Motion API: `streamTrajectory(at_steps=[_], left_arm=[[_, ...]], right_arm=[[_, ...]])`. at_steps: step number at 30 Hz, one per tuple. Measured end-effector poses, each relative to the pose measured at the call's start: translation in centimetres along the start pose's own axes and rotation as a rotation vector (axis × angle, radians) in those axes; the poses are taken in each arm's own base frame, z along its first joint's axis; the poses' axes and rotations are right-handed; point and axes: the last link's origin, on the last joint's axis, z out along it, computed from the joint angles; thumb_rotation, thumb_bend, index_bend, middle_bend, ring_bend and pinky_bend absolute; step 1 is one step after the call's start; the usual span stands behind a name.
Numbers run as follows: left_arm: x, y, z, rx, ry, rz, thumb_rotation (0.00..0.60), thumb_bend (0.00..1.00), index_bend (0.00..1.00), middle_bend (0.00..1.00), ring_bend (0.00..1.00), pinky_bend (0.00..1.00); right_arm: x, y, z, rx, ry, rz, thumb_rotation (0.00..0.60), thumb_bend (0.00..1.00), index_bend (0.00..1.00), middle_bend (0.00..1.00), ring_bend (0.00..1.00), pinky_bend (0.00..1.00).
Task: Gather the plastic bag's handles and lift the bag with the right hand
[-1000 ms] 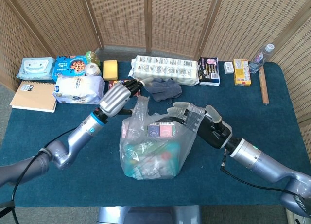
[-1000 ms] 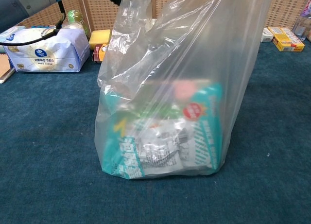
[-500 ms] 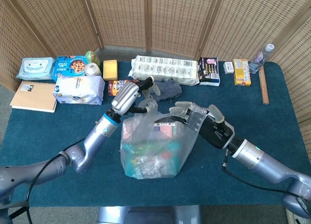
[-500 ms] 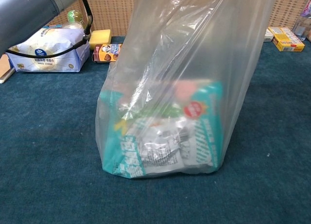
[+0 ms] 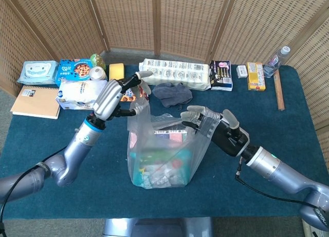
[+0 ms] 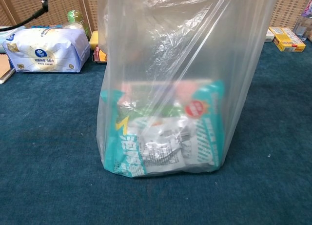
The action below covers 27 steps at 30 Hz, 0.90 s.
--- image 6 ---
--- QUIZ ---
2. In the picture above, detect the green plastic packet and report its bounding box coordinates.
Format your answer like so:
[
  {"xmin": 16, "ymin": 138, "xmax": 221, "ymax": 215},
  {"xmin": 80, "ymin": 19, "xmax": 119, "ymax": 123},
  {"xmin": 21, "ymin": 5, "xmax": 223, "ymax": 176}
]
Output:
[{"xmin": 121, "ymin": 105, "xmax": 186, "ymax": 118}]

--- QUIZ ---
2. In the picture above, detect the pink purple box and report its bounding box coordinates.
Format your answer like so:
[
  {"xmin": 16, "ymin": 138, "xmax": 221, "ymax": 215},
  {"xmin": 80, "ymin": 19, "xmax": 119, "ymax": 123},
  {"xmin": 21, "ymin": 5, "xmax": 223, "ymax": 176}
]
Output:
[{"xmin": 121, "ymin": 80, "xmax": 210, "ymax": 99}]

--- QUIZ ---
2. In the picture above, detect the white crinkled printed packet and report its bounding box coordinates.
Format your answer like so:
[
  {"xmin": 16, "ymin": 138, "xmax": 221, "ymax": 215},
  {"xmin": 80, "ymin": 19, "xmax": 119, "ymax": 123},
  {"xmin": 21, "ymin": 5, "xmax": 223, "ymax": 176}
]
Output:
[{"xmin": 129, "ymin": 117, "xmax": 195, "ymax": 174}]

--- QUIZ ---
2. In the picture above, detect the transparent plastic shopping bag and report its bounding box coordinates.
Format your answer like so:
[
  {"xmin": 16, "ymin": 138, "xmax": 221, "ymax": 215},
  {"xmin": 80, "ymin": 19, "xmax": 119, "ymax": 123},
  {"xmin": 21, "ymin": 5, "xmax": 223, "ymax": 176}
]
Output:
[{"xmin": 96, "ymin": 0, "xmax": 280, "ymax": 179}]

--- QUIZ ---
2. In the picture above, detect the teal white detergent pouch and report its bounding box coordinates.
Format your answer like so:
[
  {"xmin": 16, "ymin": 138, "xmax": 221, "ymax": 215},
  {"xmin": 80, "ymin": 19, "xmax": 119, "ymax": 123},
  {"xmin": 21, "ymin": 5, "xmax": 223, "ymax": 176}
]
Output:
[{"xmin": 101, "ymin": 80, "xmax": 226, "ymax": 178}]

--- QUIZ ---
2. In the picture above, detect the brown yellow panda biscuit box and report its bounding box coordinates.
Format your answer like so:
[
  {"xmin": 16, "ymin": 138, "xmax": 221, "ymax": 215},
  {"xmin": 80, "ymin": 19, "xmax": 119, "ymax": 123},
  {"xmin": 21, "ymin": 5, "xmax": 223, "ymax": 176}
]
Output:
[{"xmin": 92, "ymin": 46, "xmax": 108, "ymax": 62}]

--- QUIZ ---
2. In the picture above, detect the yellow sponge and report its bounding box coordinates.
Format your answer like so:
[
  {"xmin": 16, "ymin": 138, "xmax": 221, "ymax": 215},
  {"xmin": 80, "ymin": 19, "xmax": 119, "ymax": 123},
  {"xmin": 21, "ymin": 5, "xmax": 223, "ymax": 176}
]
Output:
[{"xmin": 89, "ymin": 31, "xmax": 99, "ymax": 50}]

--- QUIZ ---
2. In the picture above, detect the teal carpet mat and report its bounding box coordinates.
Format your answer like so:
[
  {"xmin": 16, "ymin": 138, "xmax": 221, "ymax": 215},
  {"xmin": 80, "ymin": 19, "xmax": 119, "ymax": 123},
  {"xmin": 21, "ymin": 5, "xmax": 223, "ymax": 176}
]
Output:
[{"xmin": 0, "ymin": 36, "xmax": 312, "ymax": 225}]

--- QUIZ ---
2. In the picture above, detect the green white bottle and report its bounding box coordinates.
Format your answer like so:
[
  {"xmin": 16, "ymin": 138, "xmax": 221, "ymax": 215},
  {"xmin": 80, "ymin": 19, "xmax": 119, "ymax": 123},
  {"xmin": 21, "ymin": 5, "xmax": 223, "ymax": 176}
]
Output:
[{"xmin": 67, "ymin": 10, "xmax": 91, "ymax": 38}]

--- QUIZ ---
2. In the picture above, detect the white blue tissue pack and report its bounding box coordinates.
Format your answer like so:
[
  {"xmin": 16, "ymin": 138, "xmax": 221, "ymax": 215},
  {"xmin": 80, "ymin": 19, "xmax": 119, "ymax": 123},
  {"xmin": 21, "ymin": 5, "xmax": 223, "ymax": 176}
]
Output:
[{"xmin": 2, "ymin": 27, "xmax": 91, "ymax": 73}]

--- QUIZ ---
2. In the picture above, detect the light blue wipes pack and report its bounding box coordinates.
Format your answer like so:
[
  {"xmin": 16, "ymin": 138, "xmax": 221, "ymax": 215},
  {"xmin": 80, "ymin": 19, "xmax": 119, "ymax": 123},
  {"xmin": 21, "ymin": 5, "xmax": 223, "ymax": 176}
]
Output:
[{"xmin": 0, "ymin": 26, "xmax": 26, "ymax": 52}]

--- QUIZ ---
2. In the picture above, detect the clear plastic bottle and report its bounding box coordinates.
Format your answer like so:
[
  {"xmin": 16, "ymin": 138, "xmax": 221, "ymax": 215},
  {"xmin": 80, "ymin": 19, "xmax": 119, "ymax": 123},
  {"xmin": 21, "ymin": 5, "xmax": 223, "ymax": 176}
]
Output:
[{"xmin": 292, "ymin": 0, "xmax": 312, "ymax": 41}]

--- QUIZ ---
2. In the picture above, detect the wooden woven folding screen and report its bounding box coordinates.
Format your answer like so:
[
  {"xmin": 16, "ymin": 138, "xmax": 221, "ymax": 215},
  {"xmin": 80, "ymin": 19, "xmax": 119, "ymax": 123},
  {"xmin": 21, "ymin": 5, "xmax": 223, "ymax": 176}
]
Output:
[{"xmin": 0, "ymin": 0, "xmax": 312, "ymax": 38}]

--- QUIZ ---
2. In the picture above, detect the black cable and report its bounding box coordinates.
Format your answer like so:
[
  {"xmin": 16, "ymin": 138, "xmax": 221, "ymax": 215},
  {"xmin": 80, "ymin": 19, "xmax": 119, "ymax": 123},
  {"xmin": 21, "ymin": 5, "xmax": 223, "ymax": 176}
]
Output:
[{"xmin": 0, "ymin": 0, "xmax": 49, "ymax": 32}]

